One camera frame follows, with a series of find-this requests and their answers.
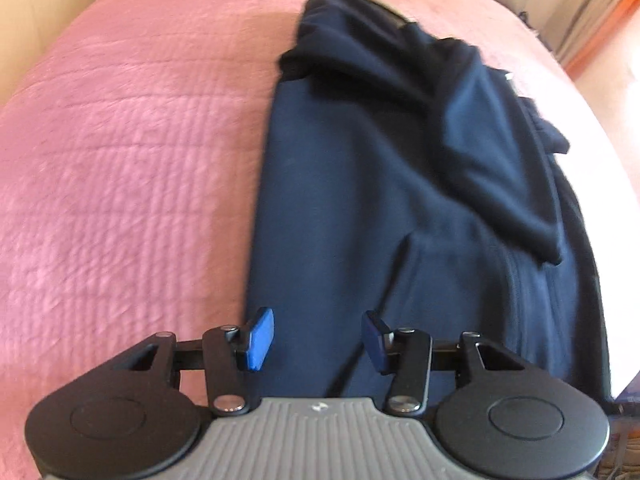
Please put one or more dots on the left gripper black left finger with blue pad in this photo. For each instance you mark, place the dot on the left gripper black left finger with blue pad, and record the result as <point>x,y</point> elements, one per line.
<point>226,354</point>

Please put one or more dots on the pink quilted bedspread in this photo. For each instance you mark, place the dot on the pink quilted bedspread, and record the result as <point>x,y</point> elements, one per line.
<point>129,162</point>

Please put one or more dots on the beige curtain orange trim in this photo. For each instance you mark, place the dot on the beige curtain orange trim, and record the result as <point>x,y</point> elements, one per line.
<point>577,31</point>

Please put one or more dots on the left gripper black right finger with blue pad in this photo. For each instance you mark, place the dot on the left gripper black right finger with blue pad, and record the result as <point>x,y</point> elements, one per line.
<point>410,356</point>

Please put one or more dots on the navy track pants white stripes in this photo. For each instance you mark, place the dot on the navy track pants white stripes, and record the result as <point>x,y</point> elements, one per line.
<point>403,175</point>

